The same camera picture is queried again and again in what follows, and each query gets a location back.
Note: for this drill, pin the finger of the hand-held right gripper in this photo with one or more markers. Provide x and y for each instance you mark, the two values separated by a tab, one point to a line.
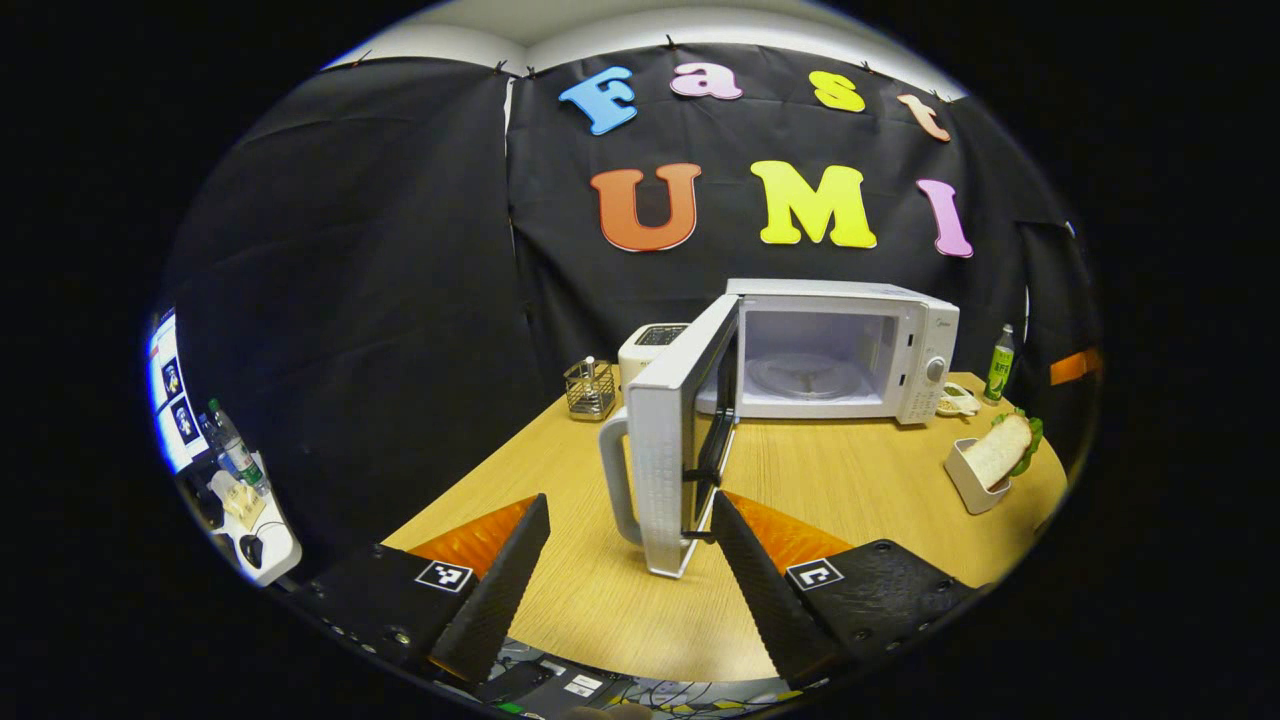
1075	366

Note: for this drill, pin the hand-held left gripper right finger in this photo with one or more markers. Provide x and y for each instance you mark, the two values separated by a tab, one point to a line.
770	600

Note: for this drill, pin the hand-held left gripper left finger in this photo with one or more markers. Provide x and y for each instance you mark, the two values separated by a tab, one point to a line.
500	600

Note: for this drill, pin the sandwich with lettuce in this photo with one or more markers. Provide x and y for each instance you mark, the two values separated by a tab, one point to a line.
1000	452

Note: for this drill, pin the white microwave oven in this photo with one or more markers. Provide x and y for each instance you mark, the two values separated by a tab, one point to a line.
915	345

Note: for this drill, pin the white food container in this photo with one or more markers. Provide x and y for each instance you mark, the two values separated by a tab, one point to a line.
968	490

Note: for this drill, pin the green label drink bottle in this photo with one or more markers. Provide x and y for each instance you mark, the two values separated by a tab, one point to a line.
999	375

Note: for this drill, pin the white divided snack plate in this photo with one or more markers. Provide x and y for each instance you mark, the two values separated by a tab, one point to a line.
958	402

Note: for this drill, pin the white side table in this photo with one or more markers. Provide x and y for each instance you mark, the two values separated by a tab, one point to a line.
280	545

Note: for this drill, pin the black computer mouse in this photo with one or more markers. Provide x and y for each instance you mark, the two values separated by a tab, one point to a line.
251	550

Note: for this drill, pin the white toaster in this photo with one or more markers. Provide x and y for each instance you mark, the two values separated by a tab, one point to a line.
640	350

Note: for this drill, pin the clear water bottle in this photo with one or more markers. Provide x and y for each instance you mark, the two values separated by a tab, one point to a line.
240	455

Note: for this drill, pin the black backdrop cloth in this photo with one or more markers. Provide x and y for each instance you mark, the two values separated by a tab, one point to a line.
400	300

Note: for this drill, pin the computer monitor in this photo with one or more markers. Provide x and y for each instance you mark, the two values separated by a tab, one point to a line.
170	400

